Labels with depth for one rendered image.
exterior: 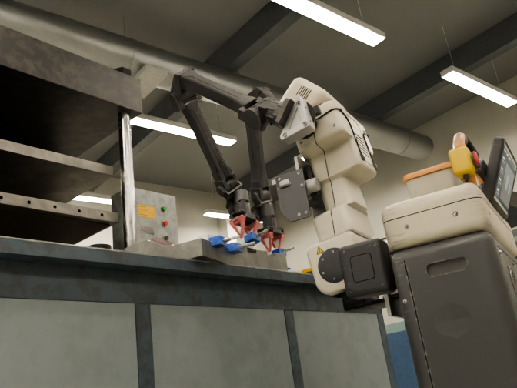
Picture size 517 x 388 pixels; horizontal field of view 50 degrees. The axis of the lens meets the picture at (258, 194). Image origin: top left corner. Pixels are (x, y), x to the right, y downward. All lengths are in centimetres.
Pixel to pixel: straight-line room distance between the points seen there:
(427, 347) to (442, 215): 31
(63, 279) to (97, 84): 149
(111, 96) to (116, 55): 290
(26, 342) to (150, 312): 36
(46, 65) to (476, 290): 203
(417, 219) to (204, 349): 73
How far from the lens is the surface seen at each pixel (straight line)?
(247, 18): 642
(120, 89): 288
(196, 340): 170
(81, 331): 149
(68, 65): 277
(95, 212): 264
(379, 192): 998
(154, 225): 289
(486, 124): 909
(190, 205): 1057
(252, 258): 199
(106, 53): 567
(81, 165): 272
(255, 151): 233
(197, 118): 207
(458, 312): 139
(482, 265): 138
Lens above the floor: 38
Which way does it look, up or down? 20 degrees up
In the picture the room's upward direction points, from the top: 8 degrees counter-clockwise
